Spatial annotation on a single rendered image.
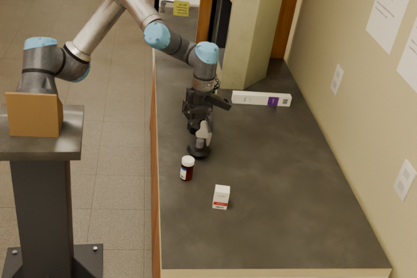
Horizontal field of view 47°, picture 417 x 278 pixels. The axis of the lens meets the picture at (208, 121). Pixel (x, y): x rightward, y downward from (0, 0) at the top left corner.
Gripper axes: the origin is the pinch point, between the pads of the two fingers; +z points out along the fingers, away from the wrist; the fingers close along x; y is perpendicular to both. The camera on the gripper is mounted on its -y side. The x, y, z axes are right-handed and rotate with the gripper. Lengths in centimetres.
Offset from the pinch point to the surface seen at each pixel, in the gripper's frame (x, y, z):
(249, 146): -0.4, -22.4, 10.1
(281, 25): -68, -76, -9
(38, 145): -22, 53, 10
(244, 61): -41, -40, -5
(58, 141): -23, 46, 10
